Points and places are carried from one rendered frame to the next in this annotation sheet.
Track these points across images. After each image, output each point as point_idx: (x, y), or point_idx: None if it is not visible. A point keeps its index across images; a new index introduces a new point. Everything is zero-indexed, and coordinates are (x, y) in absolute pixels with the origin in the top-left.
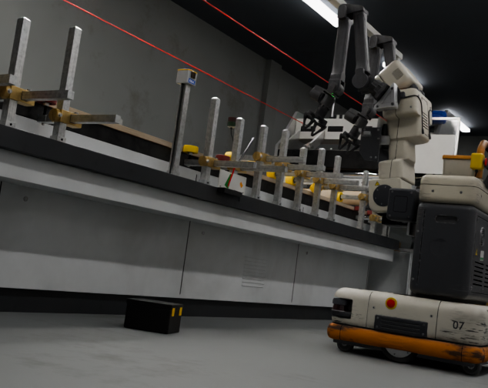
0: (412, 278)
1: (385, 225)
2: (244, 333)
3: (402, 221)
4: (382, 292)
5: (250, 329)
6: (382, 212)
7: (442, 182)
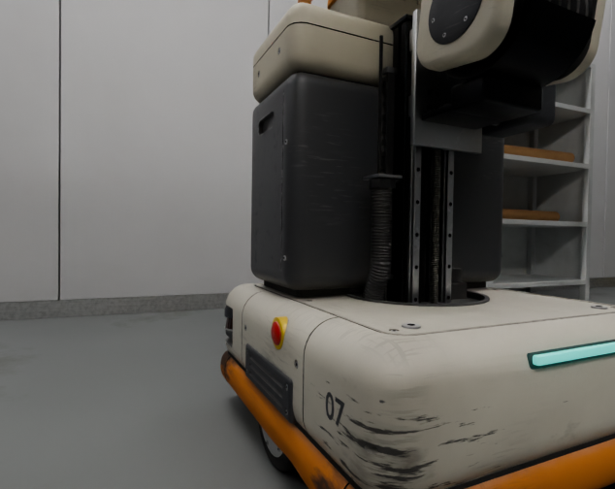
0: (501, 255)
1: (522, 109)
2: None
3: (511, 132)
4: (492, 313)
5: None
6: (549, 84)
7: None
